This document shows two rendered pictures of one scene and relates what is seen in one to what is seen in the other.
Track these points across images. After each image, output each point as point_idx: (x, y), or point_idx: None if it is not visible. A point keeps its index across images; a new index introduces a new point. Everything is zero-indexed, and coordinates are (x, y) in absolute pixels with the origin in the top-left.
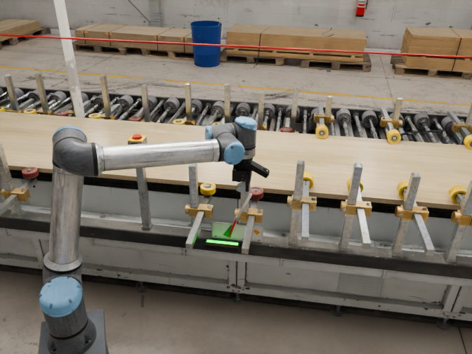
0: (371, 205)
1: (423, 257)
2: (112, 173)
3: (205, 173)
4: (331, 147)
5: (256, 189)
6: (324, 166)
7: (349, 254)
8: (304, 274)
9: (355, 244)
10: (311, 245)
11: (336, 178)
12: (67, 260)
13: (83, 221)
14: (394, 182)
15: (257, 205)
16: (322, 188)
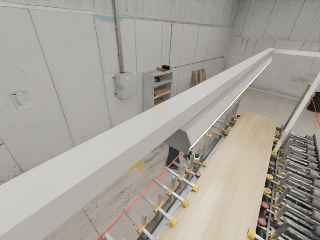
0: (167, 193)
1: (151, 225)
2: (220, 146)
3: (215, 166)
4: (233, 231)
5: (197, 173)
6: (211, 210)
7: (166, 200)
8: None
9: None
10: (176, 191)
11: (198, 206)
12: None
13: (210, 147)
14: (185, 230)
15: (194, 176)
16: (192, 195)
